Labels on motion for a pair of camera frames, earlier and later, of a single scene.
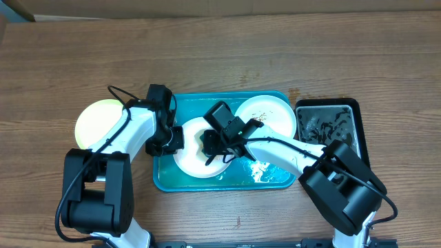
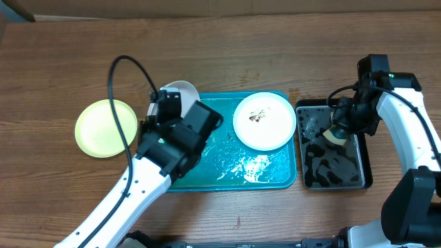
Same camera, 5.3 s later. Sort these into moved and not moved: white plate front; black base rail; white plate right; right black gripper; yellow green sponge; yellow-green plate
Moved: right black gripper; yellow green sponge; white plate front
Not moved: yellow-green plate; white plate right; black base rail
